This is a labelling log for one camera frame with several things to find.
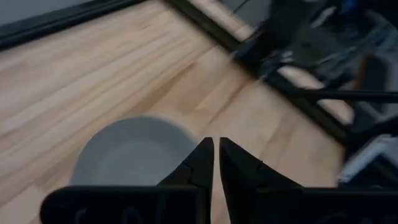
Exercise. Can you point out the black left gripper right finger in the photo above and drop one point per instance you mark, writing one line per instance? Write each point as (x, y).
(239, 177)

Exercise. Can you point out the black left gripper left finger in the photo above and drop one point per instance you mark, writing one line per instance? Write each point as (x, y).
(194, 174)

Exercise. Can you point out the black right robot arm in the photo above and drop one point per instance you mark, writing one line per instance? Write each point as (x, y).
(311, 40)

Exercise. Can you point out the light grey bowl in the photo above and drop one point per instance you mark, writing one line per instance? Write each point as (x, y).
(124, 155)

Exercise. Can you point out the black aluminium table frame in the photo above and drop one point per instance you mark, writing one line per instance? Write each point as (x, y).
(31, 29)

